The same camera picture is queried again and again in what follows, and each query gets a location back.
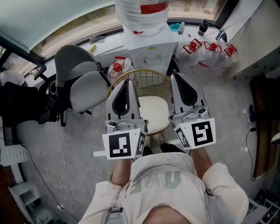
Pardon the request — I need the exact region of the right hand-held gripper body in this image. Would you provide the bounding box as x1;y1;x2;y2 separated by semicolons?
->
168;106;217;150

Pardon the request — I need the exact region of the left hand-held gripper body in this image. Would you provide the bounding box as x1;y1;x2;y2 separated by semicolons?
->
102;119;149;160

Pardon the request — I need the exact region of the white seat cushion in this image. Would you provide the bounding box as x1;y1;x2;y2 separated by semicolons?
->
138;95;171;134

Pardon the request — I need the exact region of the gold wire chair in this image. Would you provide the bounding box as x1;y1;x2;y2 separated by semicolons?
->
106;69;173;137

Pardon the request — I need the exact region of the person's left forearm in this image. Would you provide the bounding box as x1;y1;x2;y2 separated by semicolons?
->
111;158;134;188

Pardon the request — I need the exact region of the person's right forearm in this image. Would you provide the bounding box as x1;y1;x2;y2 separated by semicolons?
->
190;145;213;181

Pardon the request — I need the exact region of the grey office chair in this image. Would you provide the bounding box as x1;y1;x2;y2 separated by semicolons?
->
54;45;112;116

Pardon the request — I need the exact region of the black mesh office chair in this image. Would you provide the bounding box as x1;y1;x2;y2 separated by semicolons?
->
0;65;68;127

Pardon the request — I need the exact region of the white water dispenser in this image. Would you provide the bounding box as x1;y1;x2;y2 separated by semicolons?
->
121;21;179;76

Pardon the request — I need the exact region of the person's white t-shirt torso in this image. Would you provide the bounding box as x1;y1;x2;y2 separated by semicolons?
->
78;152;250;224

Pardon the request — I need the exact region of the blue and white packet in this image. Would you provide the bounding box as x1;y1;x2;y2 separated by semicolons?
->
215;28;228;43

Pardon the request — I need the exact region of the dark wooden table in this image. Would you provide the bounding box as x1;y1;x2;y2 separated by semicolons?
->
249;78;280;179

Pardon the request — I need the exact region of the black flask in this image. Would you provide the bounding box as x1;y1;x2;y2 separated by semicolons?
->
197;19;211;36

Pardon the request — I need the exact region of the small clear plastic bottle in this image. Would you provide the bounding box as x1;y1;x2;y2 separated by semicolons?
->
176;21;186;37

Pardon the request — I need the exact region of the grey metal cabinet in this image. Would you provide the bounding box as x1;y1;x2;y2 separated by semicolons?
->
223;0;280;81

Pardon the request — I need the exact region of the black framed window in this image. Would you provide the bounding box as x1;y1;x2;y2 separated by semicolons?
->
0;0;241;66

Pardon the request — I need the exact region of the white plastic rack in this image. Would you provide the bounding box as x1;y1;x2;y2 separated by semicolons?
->
247;198;280;224

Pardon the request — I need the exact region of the white open shelf unit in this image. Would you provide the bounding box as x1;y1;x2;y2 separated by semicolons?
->
8;181;42;219

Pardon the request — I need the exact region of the white slatted panel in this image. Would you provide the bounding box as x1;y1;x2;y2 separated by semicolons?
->
0;144;28;166

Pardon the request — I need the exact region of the black cable with adapter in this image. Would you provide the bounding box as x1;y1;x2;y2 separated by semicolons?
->
245;126;258;182

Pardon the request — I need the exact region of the white coiled charger cable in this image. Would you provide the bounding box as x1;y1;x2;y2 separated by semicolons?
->
45;80;57;95

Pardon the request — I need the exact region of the white floor cable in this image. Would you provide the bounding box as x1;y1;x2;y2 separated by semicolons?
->
58;113;89;214

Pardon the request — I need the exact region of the grey strap with buckle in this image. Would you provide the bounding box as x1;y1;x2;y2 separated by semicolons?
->
104;206;127;224

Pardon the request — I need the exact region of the plain grey strap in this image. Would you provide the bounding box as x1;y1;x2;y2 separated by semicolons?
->
204;192;219;224

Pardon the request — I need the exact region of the black floor cable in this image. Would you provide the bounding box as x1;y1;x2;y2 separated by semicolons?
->
21;143;78;221

